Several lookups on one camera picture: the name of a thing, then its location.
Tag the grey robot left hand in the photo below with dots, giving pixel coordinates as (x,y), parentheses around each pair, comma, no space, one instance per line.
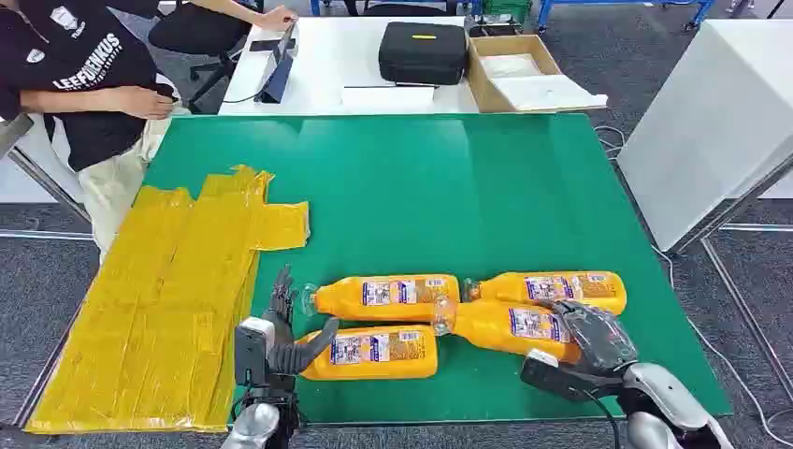
(285,356)

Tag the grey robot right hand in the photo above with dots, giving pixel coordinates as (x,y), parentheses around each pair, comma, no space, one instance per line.
(598,344)

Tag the orange drink bottle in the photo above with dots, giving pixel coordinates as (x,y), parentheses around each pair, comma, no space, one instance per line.
(505,289)
(483,328)
(347,297)
(384,370)

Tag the yellow plastic sheet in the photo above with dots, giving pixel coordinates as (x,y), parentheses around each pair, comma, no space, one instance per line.
(155,297)

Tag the green table mat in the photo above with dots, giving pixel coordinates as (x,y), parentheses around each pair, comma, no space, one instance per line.
(433,204)

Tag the white table with steel legs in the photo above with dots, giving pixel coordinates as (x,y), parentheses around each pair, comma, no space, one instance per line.
(700,124)

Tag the large white foam sheet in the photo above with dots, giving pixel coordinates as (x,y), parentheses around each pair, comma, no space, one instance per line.
(545,93)

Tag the tablet with blue back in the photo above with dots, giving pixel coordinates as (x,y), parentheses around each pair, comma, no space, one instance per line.
(279,77)

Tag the cardboard box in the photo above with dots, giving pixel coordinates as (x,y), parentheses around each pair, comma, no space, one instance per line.
(480,80)

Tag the person's hand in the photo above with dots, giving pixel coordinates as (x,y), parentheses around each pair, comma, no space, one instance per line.
(148,102)
(279,18)

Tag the small white foam sheet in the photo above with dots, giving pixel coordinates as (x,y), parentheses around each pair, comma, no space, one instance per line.
(511,65)

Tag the black phone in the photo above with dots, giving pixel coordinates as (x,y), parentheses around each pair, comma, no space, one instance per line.
(263,45)

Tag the black carrying case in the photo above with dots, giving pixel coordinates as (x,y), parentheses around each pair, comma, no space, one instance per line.
(421,59)

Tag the black office chair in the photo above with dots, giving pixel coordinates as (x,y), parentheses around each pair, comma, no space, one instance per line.
(198,34)

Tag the green crate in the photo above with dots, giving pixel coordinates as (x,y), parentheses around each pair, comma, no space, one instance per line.
(508,7)

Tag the person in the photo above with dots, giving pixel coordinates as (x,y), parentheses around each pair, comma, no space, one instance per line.
(235,11)
(93,62)

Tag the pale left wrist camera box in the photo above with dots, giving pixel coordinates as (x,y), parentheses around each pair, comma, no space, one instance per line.
(251,353)

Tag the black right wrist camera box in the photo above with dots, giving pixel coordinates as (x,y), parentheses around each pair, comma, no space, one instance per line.
(551,379)

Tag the grey metal table frame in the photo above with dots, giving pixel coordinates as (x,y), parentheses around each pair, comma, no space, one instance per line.
(49,186)

